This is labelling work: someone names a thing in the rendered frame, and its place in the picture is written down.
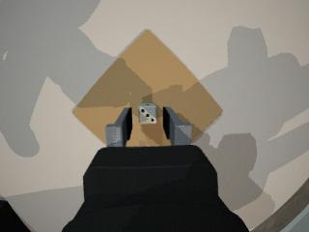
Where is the white die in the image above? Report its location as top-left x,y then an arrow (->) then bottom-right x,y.
138,103 -> 156,124

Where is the tan square mat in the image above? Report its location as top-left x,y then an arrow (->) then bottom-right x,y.
72,29 -> 223,147

